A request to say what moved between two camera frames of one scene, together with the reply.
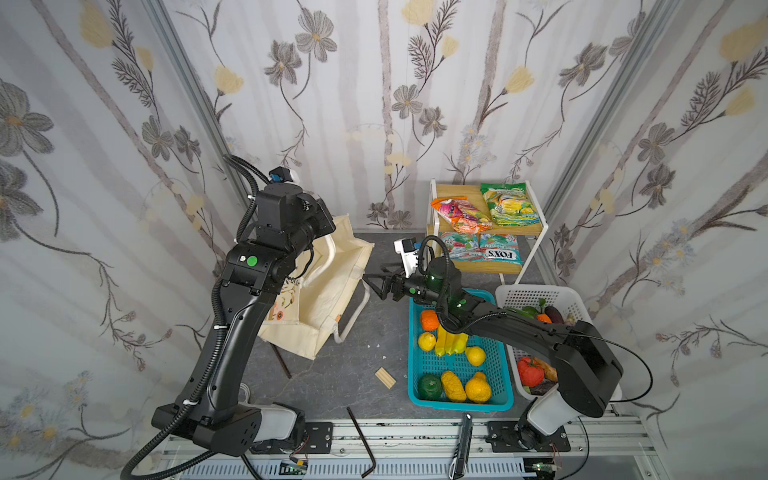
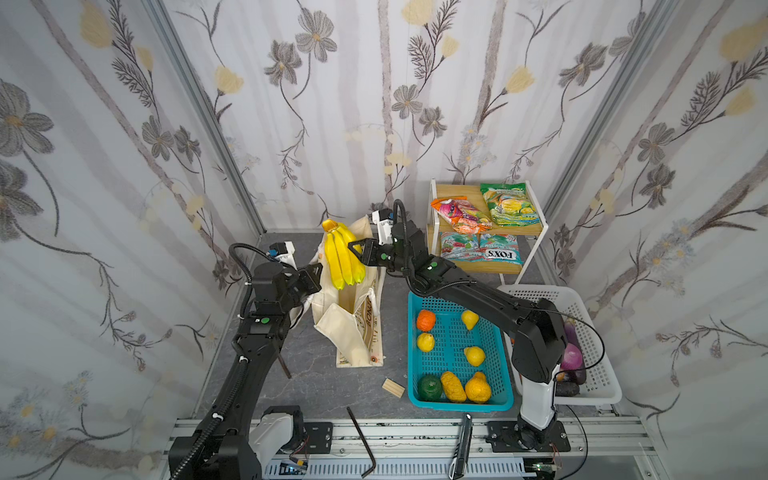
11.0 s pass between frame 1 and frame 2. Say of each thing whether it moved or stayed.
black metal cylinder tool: stayed
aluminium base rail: stayed
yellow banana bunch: moved
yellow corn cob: stayed
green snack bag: stayed
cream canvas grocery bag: moved
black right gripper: moved
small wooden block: moved
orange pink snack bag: stayed
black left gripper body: moved
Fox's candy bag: stayed
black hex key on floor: stayed
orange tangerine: stayed
